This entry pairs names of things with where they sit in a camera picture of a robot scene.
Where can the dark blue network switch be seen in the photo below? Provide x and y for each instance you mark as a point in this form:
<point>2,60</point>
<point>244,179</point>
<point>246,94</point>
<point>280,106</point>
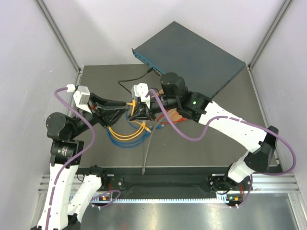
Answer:
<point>205,67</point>

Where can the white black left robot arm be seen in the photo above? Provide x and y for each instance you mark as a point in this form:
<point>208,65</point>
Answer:
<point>72,137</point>

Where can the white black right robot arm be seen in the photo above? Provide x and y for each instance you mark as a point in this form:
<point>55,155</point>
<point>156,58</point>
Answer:
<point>259,142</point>

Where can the aluminium frame rail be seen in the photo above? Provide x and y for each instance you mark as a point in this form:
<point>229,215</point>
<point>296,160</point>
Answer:
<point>259,184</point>

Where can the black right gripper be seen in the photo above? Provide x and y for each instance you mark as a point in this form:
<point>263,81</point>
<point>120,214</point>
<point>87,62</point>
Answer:
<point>137,115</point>

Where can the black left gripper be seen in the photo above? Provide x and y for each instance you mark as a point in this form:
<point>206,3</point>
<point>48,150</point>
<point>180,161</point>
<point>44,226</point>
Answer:
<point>106,115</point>

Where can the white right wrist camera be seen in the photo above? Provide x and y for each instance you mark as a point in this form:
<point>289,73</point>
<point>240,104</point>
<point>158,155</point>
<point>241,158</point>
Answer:
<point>141,91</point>

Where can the wooden base board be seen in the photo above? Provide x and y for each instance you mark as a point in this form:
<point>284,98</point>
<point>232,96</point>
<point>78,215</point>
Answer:
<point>175,116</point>

